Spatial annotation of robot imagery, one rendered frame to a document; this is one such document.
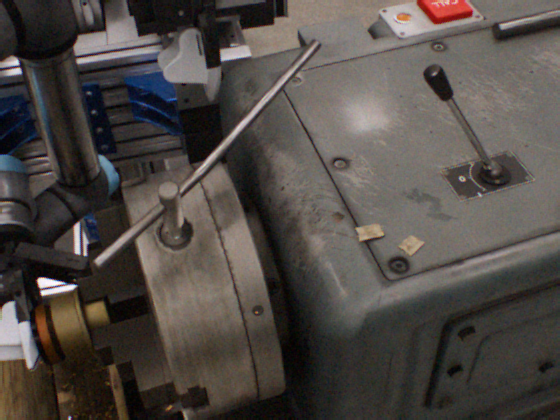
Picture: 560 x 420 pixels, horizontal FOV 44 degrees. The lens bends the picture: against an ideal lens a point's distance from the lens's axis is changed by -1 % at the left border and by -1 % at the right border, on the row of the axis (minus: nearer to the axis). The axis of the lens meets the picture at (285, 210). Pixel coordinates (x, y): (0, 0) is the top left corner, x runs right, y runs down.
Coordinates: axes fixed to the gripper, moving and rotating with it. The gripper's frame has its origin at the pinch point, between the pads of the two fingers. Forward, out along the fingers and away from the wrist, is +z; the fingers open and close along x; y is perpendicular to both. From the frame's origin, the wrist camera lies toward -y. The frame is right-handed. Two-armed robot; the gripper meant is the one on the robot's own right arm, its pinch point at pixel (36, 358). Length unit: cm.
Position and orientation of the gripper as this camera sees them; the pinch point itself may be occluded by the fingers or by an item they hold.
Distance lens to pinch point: 91.8
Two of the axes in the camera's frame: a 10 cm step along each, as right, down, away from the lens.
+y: -9.5, 2.6, -1.9
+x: -0.3, -6.6, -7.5
